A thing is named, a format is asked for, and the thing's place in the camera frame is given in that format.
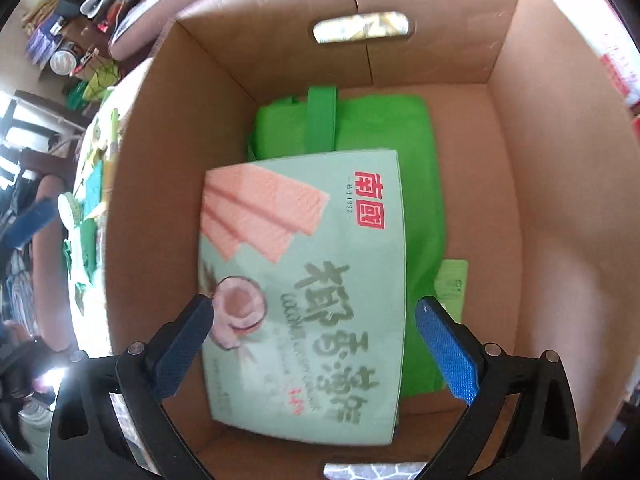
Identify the green plastic bag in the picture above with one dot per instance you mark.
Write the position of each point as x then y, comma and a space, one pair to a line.
97, 82

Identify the white rounded device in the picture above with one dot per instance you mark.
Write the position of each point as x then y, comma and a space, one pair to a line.
100, 0

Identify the blue box stack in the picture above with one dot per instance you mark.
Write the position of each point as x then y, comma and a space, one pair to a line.
42, 42

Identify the brown cardboard box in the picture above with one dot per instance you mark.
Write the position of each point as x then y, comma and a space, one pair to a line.
525, 185

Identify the green cloth bag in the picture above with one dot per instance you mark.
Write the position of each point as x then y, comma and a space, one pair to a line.
420, 185

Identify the white paper sheet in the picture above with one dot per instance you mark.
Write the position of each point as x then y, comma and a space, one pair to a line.
140, 10

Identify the pale green wafer box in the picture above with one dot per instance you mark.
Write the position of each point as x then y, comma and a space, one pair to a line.
310, 300

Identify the green wet wipes packet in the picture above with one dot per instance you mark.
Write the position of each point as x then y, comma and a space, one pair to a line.
454, 285

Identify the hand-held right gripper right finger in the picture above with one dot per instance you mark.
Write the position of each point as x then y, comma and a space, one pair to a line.
447, 355

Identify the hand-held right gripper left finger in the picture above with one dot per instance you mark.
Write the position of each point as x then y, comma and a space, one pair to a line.
182, 350

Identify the round white tin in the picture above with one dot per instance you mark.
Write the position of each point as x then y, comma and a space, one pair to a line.
62, 62

